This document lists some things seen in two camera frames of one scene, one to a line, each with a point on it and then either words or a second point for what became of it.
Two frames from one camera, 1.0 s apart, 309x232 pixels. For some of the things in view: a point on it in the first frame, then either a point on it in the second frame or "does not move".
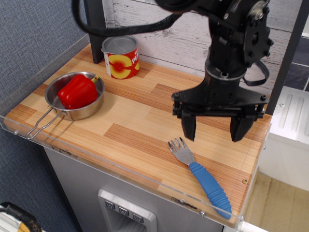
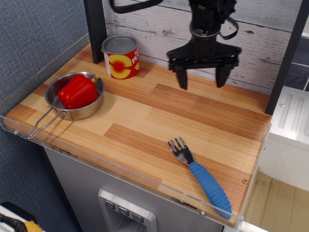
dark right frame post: (299, 31) does not move
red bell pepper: (78, 91) does not move
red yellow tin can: (121, 56) does not move
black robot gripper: (221, 94) -> (204, 51)
